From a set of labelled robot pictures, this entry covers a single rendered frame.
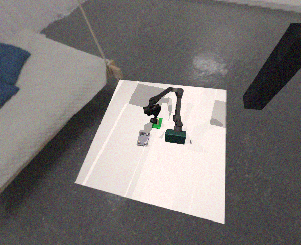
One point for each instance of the green circuit board with tan handle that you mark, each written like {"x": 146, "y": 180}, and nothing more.
{"x": 158, "y": 124}

